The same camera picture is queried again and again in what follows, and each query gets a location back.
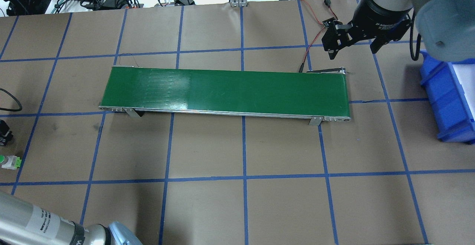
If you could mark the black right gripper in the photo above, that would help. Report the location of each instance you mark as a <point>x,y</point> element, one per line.
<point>378,15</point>

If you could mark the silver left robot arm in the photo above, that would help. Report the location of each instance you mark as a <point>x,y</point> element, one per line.
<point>22,223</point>

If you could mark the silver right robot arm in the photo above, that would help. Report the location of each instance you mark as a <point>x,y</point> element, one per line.
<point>446,27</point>

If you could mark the green conveyor belt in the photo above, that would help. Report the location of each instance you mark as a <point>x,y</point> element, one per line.
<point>315,96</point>

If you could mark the blue plastic bin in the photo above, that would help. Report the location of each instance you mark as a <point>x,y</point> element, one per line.
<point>450,89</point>

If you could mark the white circuit breaker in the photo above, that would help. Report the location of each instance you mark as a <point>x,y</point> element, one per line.
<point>6,134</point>

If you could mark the green push button switch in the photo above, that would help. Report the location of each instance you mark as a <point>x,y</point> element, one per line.
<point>10,162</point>

